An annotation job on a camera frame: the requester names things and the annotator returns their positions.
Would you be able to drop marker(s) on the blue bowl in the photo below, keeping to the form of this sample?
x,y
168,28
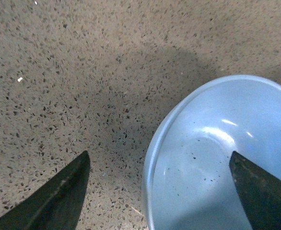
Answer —
x,y
186,182

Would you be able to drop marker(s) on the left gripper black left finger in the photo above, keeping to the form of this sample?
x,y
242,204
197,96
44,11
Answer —
x,y
57,204

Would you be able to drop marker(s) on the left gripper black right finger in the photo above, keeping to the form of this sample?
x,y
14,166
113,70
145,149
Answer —
x,y
259,192

